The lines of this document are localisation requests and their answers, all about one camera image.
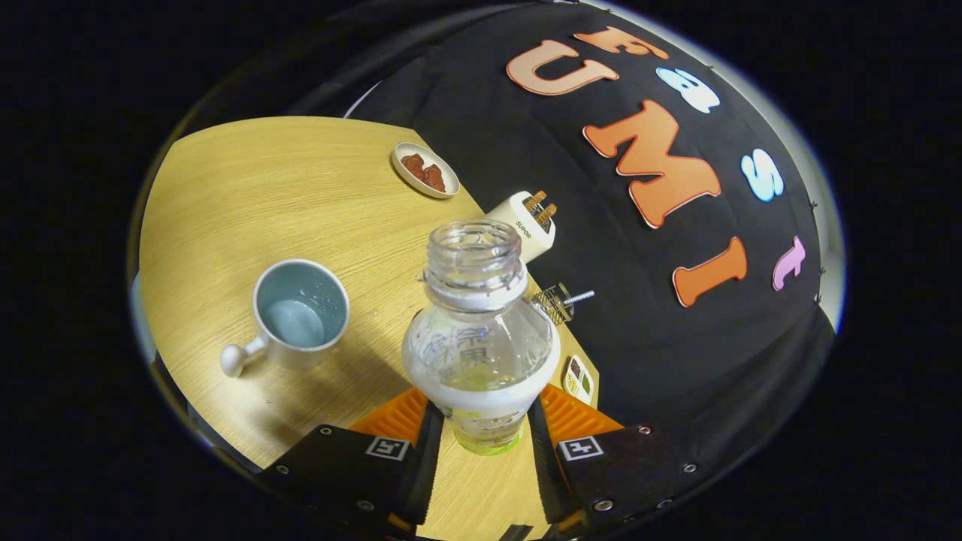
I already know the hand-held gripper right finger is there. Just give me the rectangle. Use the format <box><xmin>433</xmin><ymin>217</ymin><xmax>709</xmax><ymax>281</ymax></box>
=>
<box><xmin>526</xmin><ymin>384</ymin><xmax>711</xmax><ymax>536</ymax></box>

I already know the white toaster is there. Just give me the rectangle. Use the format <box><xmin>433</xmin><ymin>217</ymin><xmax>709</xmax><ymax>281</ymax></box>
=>
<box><xmin>485</xmin><ymin>190</ymin><xmax>558</xmax><ymax>264</ymax></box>

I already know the small white plate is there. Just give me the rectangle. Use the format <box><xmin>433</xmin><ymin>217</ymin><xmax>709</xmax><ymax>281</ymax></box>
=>
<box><xmin>392</xmin><ymin>142</ymin><xmax>461</xmax><ymax>200</ymax></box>

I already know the wire mesh holder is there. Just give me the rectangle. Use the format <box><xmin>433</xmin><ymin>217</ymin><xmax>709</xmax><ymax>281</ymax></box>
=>
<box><xmin>531</xmin><ymin>283</ymin><xmax>575</xmax><ymax>325</ymax></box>

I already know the wooden table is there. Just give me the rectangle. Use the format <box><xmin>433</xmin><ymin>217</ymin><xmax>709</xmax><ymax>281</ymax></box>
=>
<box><xmin>139</xmin><ymin>116</ymin><xmax>602</xmax><ymax>541</ymax></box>

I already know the white cup with blue inside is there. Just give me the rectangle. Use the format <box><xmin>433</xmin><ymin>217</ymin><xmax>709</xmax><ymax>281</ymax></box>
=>
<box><xmin>219</xmin><ymin>258</ymin><xmax>351</xmax><ymax>379</ymax></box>

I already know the clear plastic juice bottle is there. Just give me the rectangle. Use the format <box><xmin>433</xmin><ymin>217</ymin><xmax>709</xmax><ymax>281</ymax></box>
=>
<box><xmin>401</xmin><ymin>219</ymin><xmax>561</xmax><ymax>456</ymax></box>

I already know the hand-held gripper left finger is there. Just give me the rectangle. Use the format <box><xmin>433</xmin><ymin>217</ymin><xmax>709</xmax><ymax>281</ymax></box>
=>
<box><xmin>256</xmin><ymin>385</ymin><xmax>446</xmax><ymax>538</ymax></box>

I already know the divided dish of beans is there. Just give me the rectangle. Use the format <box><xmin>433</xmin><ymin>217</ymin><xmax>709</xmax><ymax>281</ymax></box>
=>
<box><xmin>563</xmin><ymin>355</ymin><xmax>594</xmax><ymax>399</ymax></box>

